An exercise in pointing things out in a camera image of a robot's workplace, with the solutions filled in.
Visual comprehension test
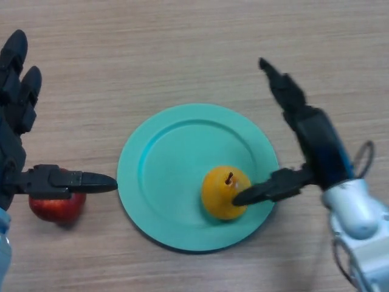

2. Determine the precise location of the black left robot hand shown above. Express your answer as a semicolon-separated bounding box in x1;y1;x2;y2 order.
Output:
0;29;119;210

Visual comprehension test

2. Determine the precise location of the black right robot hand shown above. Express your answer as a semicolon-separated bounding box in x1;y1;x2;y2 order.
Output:
232;57;356;206

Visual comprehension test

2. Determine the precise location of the yellow pear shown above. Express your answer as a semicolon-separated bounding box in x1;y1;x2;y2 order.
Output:
201;165;252;220

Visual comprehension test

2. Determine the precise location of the green round plate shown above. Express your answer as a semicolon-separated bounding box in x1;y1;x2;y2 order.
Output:
117;103;279;252

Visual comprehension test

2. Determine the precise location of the red apple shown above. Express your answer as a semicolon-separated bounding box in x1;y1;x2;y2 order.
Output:
29;168;88;226

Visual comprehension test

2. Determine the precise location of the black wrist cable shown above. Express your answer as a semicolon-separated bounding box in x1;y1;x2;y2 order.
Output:
351;140;376;179

